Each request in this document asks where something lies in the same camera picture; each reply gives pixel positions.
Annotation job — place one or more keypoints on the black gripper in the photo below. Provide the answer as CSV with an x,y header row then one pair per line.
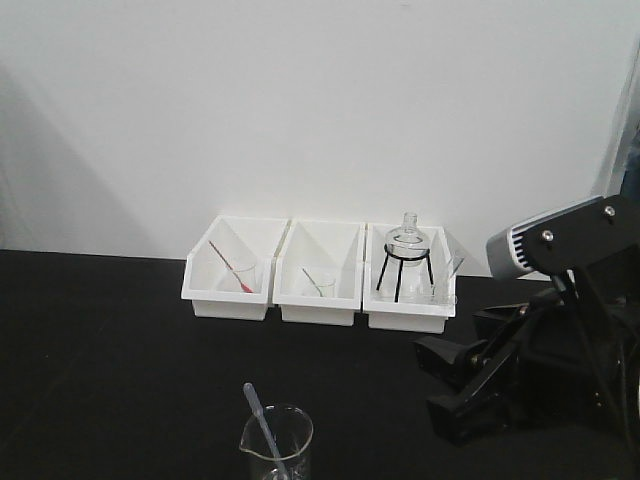
x,y
541,364

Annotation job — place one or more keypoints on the clear glass beaker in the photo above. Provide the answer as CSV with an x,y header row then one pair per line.
x,y
278,446

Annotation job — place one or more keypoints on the clear plastic pipette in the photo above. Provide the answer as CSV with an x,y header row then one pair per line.
x,y
258,411

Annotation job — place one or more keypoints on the right white plastic bin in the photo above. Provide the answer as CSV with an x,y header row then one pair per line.
x,y
409,315

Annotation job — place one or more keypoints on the white plastic bin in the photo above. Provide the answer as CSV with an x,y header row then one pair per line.
x,y
409,315
208,284
321,247

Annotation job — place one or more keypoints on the clear glass funnel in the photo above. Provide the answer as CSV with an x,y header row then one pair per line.
x,y
453,265

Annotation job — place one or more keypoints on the clear round glass flask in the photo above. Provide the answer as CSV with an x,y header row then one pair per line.
x,y
407,240

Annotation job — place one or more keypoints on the small beaker in middle bin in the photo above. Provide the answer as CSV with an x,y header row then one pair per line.
x,y
325,285

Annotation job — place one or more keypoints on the middle white plastic bin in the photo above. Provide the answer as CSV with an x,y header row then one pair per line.
x,y
321,247

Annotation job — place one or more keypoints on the small beaker in left bin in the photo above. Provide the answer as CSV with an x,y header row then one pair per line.
x,y
245,275

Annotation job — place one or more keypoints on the left white plastic bin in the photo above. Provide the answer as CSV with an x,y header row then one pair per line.
x,y
208,284

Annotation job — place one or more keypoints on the black wire tripod stand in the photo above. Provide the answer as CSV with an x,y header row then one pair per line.
x,y
405,273

